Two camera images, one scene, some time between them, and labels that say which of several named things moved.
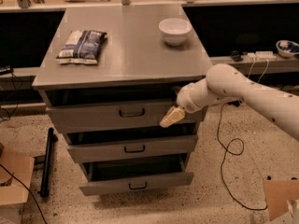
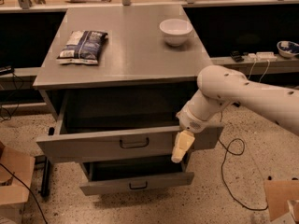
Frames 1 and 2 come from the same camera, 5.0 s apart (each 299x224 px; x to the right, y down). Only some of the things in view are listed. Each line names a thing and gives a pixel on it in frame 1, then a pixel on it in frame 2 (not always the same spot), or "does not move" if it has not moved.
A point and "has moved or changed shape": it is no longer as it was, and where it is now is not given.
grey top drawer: (113, 108) has moved or changed shape
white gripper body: (187, 102) -> (191, 122)
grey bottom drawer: (134, 175) does not move
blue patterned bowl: (287, 48) does not move
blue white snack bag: (80, 47) does not move
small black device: (235, 55) does not move
